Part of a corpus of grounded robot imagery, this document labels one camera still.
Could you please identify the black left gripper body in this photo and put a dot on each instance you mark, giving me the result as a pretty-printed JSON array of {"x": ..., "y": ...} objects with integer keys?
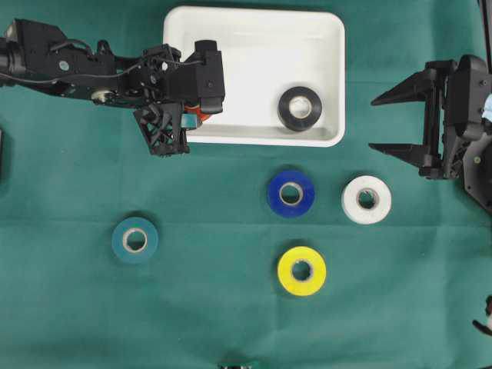
[{"x": 141, "y": 84}]

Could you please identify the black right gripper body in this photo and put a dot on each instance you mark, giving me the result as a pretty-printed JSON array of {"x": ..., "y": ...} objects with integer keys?
[{"x": 465, "y": 86}]

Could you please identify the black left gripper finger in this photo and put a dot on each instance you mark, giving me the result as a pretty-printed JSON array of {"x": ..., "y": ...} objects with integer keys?
[{"x": 189, "y": 121}]

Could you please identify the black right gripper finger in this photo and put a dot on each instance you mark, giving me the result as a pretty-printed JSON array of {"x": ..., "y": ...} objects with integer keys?
[
  {"x": 419, "y": 85},
  {"x": 420, "y": 156}
]

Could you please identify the red tape roll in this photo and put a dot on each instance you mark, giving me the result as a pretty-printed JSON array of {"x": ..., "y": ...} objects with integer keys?
[{"x": 196, "y": 110}]

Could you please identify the black tape roll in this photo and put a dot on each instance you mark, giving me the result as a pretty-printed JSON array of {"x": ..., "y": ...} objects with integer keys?
[{"x": 299, "y": 108}]

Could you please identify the teal tape roll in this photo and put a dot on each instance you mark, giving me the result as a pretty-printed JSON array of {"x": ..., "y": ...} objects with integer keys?
[{"x": 134, "y": 240}]

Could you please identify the yellow tape roll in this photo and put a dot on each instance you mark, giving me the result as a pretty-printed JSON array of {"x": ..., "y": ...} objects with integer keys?
[{"x": 302, "y": 271}]

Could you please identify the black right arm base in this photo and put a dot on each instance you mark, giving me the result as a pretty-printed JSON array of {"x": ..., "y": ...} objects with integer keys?
[{"x": 477, "y": 163}]

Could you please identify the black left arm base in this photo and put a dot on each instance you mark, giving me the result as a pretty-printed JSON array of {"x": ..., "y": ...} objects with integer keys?
[{"x": 1, "y": 149}]

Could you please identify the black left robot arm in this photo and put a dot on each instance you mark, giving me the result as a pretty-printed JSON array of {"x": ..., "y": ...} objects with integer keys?
[{"x": 42, "y": 58}]

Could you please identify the white tape roll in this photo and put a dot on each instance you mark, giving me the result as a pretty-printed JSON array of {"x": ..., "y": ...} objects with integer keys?
[{"x": 366, "y": 200}]

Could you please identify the white plastic case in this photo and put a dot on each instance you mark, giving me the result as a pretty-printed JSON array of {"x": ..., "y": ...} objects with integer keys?
[{"x": 265, "y": 52}]

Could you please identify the blue tape roll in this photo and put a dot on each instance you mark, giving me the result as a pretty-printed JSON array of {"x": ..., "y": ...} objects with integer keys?
[{"x": 290, "y": 194}]

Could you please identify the green table cloth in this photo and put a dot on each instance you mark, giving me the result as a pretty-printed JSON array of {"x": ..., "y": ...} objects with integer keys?
[{"x": 401, "y": 293}]

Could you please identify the white blue cable label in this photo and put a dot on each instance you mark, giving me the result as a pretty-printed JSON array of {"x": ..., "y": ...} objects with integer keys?
[{"x": 487, "y": 109}]

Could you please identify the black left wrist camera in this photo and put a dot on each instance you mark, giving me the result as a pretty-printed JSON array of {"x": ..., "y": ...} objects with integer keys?
[{"x": 199, "y": 80}]

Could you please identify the black bottom camera mount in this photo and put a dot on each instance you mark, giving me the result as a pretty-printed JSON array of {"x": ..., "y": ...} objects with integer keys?
[{"x": 240, "y": 365}]

